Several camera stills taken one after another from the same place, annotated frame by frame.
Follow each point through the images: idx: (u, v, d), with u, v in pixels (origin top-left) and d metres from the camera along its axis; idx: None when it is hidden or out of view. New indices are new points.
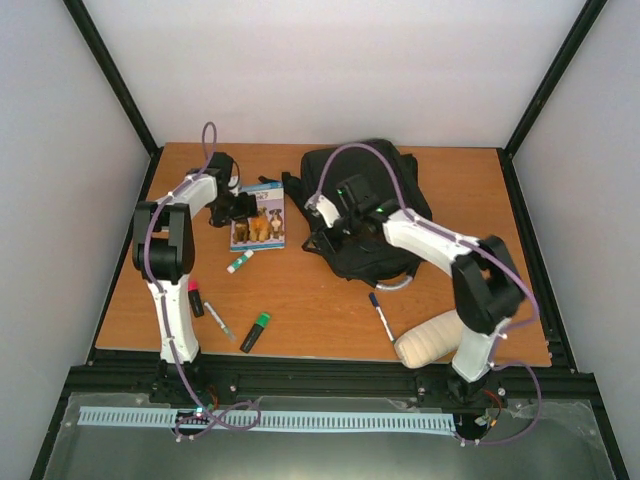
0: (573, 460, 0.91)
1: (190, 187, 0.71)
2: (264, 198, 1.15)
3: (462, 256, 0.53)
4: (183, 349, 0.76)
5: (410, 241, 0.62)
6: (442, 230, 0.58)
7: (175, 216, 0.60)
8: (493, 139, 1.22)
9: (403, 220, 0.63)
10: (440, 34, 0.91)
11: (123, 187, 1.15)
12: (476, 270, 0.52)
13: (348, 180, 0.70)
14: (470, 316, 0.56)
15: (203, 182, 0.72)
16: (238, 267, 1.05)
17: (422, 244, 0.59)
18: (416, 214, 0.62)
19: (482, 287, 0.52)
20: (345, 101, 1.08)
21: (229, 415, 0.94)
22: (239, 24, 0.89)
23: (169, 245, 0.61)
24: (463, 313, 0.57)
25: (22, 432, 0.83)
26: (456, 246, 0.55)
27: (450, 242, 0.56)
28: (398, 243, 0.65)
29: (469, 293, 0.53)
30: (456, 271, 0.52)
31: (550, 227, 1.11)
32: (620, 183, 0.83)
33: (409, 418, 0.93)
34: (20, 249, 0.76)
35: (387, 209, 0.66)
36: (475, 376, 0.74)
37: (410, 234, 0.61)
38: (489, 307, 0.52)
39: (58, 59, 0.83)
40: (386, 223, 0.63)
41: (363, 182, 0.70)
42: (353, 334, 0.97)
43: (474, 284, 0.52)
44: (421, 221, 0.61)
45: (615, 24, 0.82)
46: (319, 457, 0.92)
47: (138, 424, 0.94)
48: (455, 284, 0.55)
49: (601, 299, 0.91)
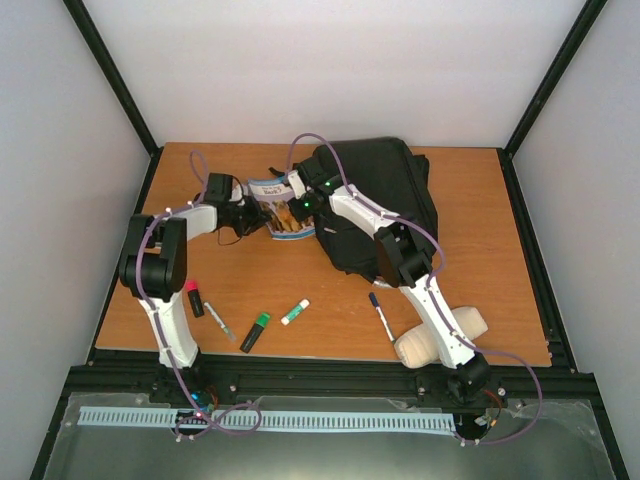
0: (572, 460, 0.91)
1: (189, 210, 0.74)
2: (278, 193, 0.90)
3: (384, 229, 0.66)
4: (180, 356, 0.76)
5: (350, 212, 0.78)
6: (372, 206, 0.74)
7: (169, 231, 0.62)
8: (493, 139, 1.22)
9: (344, 194, 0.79)
10: (440, 34, 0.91)
11: (123, 187, 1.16)
12: (391, 238, 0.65)
13: (305, 162, 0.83)
14: (390, 276, 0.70)
15: (202, 210, 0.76)
16: (292, 318, 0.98)
17: (357, 216, 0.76)
18: (355, 190, 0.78)
19: (397, 251, 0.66)
20: (344, 101, 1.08)
21: (230, 416, 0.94)
22: (239, 25, 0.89)
23: (159, 261, 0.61)
24: (387, 275, 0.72)
25: (22, 432, 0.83)
26: (381, 219, 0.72)
27: (375, 216, 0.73)
28: (337, 212, 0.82)
29: (387, 257, 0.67)
30: (378, 240, 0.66)
31: (550, 226, 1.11)
32: (620, 181, 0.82)
33: (409, 418, 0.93)
34: (19, 248, 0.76)
35: (334, 183, 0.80)
36: (457, 357, 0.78)
37: (348, 206, 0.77)
38: (400, 269, 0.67)
39: (59, 60, 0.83)
40: (331, 197, 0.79)
41: (314, 162, 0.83)
42: (353, 333, 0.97)
43: (389, 250, 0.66)
44: (357, 196, 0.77)
45: (614, 25, 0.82)
46: (319, 457, 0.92)
47: (136, 424, 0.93)
48: (376, 250, 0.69)
49: (600, 298, 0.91)
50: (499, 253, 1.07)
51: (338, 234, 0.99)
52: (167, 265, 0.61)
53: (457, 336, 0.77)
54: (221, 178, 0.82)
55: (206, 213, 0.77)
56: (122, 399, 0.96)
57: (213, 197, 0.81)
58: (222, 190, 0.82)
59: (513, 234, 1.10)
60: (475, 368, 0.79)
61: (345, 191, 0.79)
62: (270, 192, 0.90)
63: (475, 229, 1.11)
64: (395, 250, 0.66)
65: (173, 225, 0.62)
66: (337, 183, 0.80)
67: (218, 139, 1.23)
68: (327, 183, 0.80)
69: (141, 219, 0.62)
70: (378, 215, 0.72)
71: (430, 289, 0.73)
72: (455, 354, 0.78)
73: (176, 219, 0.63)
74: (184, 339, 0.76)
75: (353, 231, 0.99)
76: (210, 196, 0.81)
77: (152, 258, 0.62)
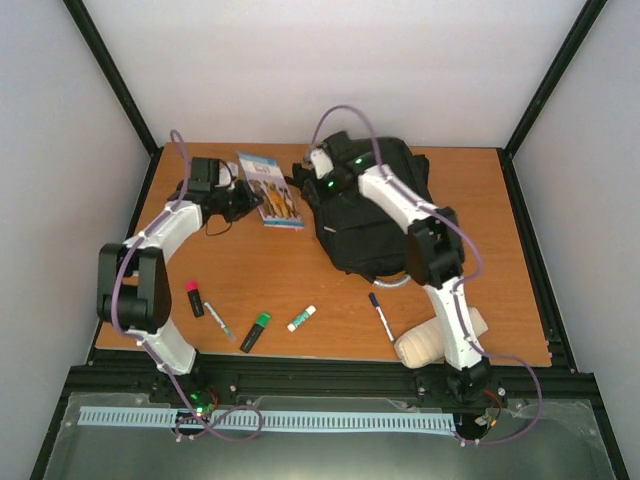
0: (573, 460, 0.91)
1: (169, 219, 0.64)
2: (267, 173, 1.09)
3: (418, 223, 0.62)
4: (178, 365, 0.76)
5: (380, 196, 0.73)
6: (408, 194, 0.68)
7: (145, 270, 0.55)
8: (493, 138, 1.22)
9: (377, 175, 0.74)
10: (440, 34, 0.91)
11: (122, 186, 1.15)
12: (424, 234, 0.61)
13: (334, 139, 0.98)
14: (418, 271, 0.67)
15: (182, 215, 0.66)
16: (299, 325, 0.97)
17: (388, 202, 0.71)
18: (390, 173, 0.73)
19: (430, 248, 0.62)
20: (344, 101, 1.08)
21: (233, 416, 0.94)
22: (239, 25, 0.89)
23: (137, 302, 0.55)
24: (413, 270, 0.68)
25: (22, 432, 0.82)
26: (416, 211, 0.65)
27: (410, 206, 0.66)
28: (367, 195, 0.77)
29: (419, 253, 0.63)
30: (412, 234, 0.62)
31: (550, 226, 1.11)
32: (621, 181, 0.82)
33: (409, 418, 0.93)
34: (19, 248, 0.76)
35: (365, 161, 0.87)
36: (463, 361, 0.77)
37: (380, 190, 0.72)
38: (429, 267, 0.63)
39: (58, 59, 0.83)
40: (362, 177, 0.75)
41: (342, 141, 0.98)
42: (353, 333, 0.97)
43: (421, 246, 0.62)
44: (391, 180, 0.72)
45: (614, 25, 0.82)
46: (319, 457, 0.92)
47: (136, 424, 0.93)
48: (407, 244, 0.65)
49: (600, 298, 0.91)
50: (500, 254, 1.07)
51: (337, 233, 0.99)
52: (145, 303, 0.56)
53: (470, 343, 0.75)
54: (205, 163, 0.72)
55: (188, 216, 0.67)
56: (122, 398, 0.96)
57: (197, 185, 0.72)
58: (207, 175, 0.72)
59: (514, 234, 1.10)
60: (477, 368, 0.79)
61: (380, 173, 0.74)
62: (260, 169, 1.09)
63: (475, 228, 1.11)
64: (425, 247, 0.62)
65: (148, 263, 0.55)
66: (366, 158, 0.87)
67: (218, 139, 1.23)
68: (358, 161, 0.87)
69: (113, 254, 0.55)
70: (414, 205, 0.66)
71: (455, 292, 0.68)
72: (463, 357, 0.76)
73: (151, 253, 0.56)
74: (178, 354, 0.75)
75: (354, 231, 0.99)
76: (194, 184, 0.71)
77: (129, 292, 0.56)
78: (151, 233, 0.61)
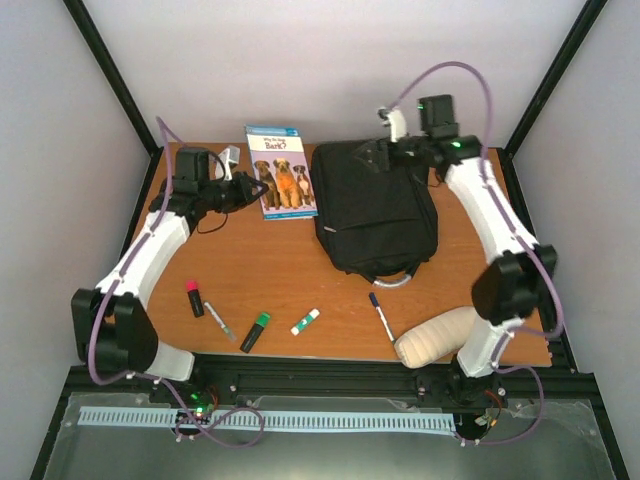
0: (573, 460, 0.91)
1: (149, 244, 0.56)
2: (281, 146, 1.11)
3: (509, 257, 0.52)
4: (179, 375, 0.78)
5: (470, 199, 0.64)
6: (509, 215, 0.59)
7: (121, 325, 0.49)
8: (493, 138, 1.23)
9: (477, 175, 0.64)
10: (441, 34, 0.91)
11: (122, 186, 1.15)
12: (514, 274, 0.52)
13: (435, 99, 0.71)
14: (482, 302, 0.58)
15: (163, 236, 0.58)
16: (303, 329, 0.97)
17: (478, 210, 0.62)
18: (492, 178, 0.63)
19: (510, 286, 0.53)
20: (344, 100, 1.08)
21: (235, 416, 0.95)
22: (239, 24, 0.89)
23: (117, 354, 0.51)
24: (477, 299, 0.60)
25: (23, 432, 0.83)
26: (511, 240, 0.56)
27: (506, 230, 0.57)
28: (453, 188, 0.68)
29: (493, 289, 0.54)
30: (497, 266, 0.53)
31: (550, 226, 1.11)
32: (621, 182, 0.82)
33: (409, 418, 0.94)
34: (19, 248, 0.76)
35: (463, 146, 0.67)
36: (473, 372, 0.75)
37: (472, 194, 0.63)
38: (500, 306, 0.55)
39: (59, 59, 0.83)
40: (455, 167, 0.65)
41: (444, 105, 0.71)
42: (354, 334, 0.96)
43: (501, 285, 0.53)
44: (490, 186, 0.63)
45: (614, 25, 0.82)
46: (319, 457, 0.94)
47: (138, 424, 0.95)
48: (486, 270, 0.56)
49: (599, 298, 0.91)
50: None
51: (337, 234, 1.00)
52: (126, 355, 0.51)
53: (491, 363, 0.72)
54: (191, 159, 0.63)
55: (171, 237, 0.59)
56: (122, 399, 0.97)
57: (183, 183, 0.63)
58: (195, 173, 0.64)
59: None
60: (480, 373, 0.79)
61: (480, 172, 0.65)
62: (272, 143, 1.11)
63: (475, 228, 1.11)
64: (506, 287, 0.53)
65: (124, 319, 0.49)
66: (466, 143, 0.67)
67: (219, 138, 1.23)
68: (455, 143, 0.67)
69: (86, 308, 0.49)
70: (511, 232, 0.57)
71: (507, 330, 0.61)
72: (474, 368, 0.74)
73: (126, 306, 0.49)
74: (173, 367, 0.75)
75: (353, 231, 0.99)
76: (179, 183, 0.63)
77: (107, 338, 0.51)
78: (125, 272, 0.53)
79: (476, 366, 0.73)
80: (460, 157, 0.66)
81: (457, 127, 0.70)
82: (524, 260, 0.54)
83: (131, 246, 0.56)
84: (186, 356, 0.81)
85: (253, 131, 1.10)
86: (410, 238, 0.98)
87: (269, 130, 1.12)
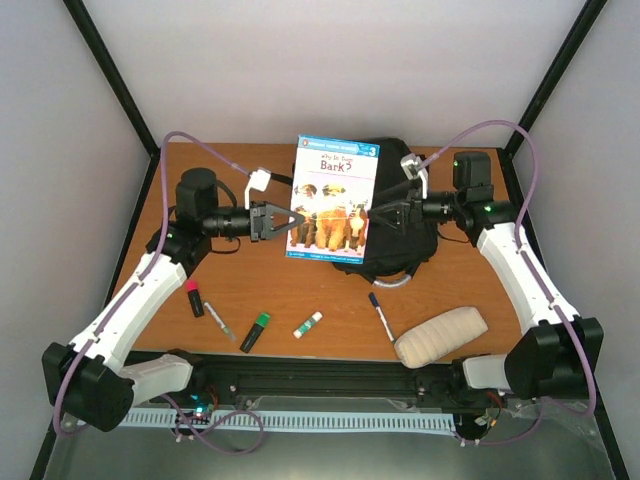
0: (573, 460, 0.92)
1: (131, 297, 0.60)
2: (345, 168, 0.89)
3: (548, 328, 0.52)
4: (179, 383, 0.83)
5: (504, 264, 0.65)
6: (546, 284, 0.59)
7: (84, 386, 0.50)
8: (492, 138, 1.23)
9: (510, 240, 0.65)
10: (442, 35, 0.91)
11: (123, 188, 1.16)
12: (555, 346, 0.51)
13: (473, 159, 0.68)
14: (515, 372, 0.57)
15: (148, 289, 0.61)
16: (304, 332, 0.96)
17: (512, 275, 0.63)
18: (526, 242, 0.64)
19: (548, 361, 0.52)
20: (344, 101, 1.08)
21: (236, 416, 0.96)
22: (239, 25, 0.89)
23: (81, 409, 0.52)
24: (508, 368, 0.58)
25: (25, 433, 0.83)
26: (548, 309, 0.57)
27: (543, 298, 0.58)
28: (485, 253, 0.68)
29: (530, 362, 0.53)
30: (532, 336, 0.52)
31: (548, 227, 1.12)
32: (620, 185, 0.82)
33: (409, 418, 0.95)
34: (21, 249, 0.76)
35: (494, 213, 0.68)
36: (473, 383, 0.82)
37: (506, 259, 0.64)
38: (536, 381, 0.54)
39: (59, 60, 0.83)
40: (489, 232, 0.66)
41: (484, 165, 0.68)
42: (353, 334, 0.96)
43: (539, 358, 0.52)
44: (524, 252, 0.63)
45: (614, 26, 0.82)
46: (318, 457, 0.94)
47: (137, 424, 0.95)
48: (520, 342, 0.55)
49: (596, 300, 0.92)
50: None
51: None
52: (91, 415, 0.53)
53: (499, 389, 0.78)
54: (191, 197, 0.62)
55: (156, 291, 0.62)
56: None
57: (185, 214, 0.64)
58: (194, 208, 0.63)
59: None
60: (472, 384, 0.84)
61: (512, 237, 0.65)
62: (330, 162, 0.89)
63: None
64: (546, 361, 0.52)
65: (87, 382, 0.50)
66: (498, 207, 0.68)
67: (219, 139, 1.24)
68: (487, 208, 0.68)
69: (54, 364, 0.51)
70: (548, 300, 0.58)
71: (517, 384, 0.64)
72: (471, 375, 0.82)
73: (92, 371, 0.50)
74: (168, 379, 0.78)
75: None
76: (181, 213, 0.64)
77: (73, 393, 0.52)
78: (101, 329, 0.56)
79: (479, 381, 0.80)
80: (493, 222, 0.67)
81: (491, 189, 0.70)
82: (562, 331, 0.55)
83: (116, 297, 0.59)
84: (182, 367, 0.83)
85: (308, 145, 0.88)
86: (410, 237, 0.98)
87: (333, 145, 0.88)
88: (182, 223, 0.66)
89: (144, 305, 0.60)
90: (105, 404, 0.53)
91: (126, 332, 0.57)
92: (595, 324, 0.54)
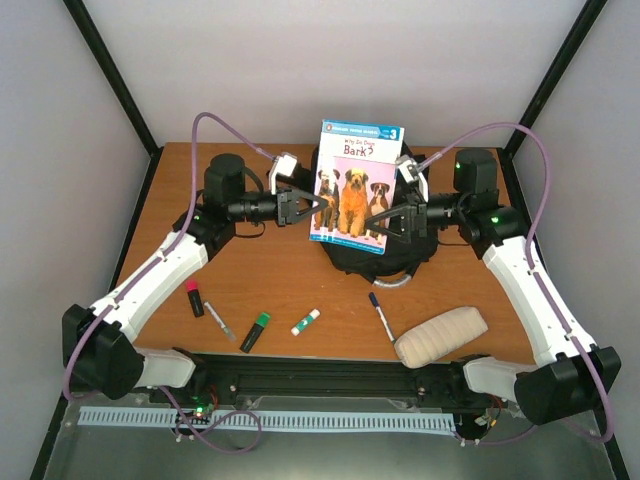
0: (574, 461, 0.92)
1: (147, 272, 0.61)
2: (367, 154, 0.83)
3: (565, 361, 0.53)
4: (179, 382, 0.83)
5: (510, 278, 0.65)
6: (561, 312, 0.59)
7: (100, 352, 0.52)
8: (493, 138, 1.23)
9: (521, 261, 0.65)
10: (441, 34, 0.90)
11: (123, 188, 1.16)
12: (572, 380, 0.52)
13: (478, 164, 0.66)
14: (528, 403, 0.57)
15: (165, 268, 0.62)
16: (303, 329, 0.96)
17: (521, 296, 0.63)
18: (537, 263, 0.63)
19: (564, 393, 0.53)
20: (344, 101, 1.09)
21: (236, 416, 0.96)
22: (239, 25, 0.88)
23: (92, 377, 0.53)
24: (520, 395, 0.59)
25: (25, 433, 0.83)
26: (565, 341, 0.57)
27: (559, 328, 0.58)
28: (491, 268, 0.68)
29: (544, 395, 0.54)
30: (548, 370, 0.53)
31: (549, 227, 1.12)
32: (621, 185, 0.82)
33: (409, 418, 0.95)
34: (22, 248, 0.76)
35: (503, 224, 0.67)
36: (475, 388, 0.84)
37: (516, 279, 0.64)
38: (551, 411, 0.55)
39: (59, 60, 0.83)
40: (496, 249, 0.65)
41: (491, 170, 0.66)
42: (353, 334, 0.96)
43: (555, 392, 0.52)
44: (536, 273, 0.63)
45: (614, 27, 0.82)
46: (318, 457, 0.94)
47: (139, 423, 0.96)
48: (533, 371, 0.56)
49: (595, 299, 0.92)
50: None
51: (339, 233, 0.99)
52: (101, 382, 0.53)
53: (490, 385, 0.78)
54: (220, 182, 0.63)
55: (172, 275, 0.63)
56: (122, 399, 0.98)
57: (212, 198, 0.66)
58: (221, 193, 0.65)
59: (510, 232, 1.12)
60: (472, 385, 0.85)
61: (525, 255, 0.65)
62: (352, 148, 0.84)
63: None
64: (562, 394, 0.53)
65: (104, 347, 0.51)
66: (505, 218, 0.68)
67: (219, 139, 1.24)
68: (494, 219, 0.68)
69: (73, 324, 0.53)
70: (565, 331, 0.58)
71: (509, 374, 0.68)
72: (472, 376, 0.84)
73: (111, 335, 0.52)
74: (172, 374, 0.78)
75: None
76: (210, 198, 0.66)
77: (87, 359, 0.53)
78: (121, 296, 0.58)
79: (479, 382, 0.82)
80: (500, 234, 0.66)
81: (496, 194, 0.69)
82: (579, 362, 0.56)
83: (139, 268, 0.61)
84: (186, 364, 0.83)
85: (333, 131, 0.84)
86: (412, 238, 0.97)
87: (356, 128, 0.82)
88: (209, 209, 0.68)
89: (164, 279, 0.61)
90: (116, 371, 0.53)
91: (144, 303, 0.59)
92: (612, 353, 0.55)
